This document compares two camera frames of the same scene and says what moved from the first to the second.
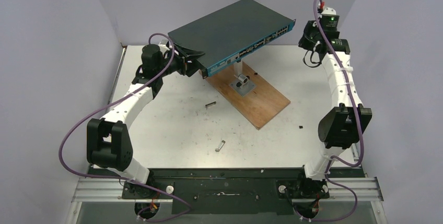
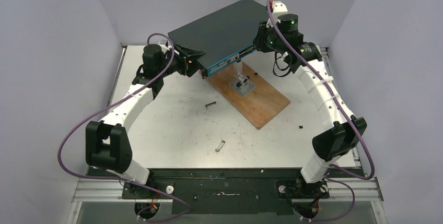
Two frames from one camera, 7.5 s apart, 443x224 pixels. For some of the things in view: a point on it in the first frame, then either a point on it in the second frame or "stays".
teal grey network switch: [232, 33] stays
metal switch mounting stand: [242, 84] stays
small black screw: [210, 104] stays
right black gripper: [310, 25] → [259, 40]
